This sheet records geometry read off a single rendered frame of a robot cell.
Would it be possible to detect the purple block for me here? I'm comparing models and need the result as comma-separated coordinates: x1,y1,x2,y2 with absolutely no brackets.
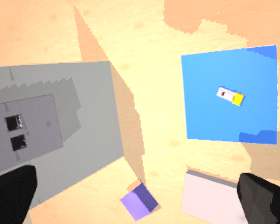
120,183,159,221

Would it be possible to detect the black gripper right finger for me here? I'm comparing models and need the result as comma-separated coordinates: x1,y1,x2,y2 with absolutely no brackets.
236,172,280,224

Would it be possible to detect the blue flat square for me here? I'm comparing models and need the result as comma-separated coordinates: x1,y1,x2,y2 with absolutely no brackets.
181,45,278,145

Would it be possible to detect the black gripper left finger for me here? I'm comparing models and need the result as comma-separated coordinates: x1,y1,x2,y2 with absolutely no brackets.
0,165,38,224

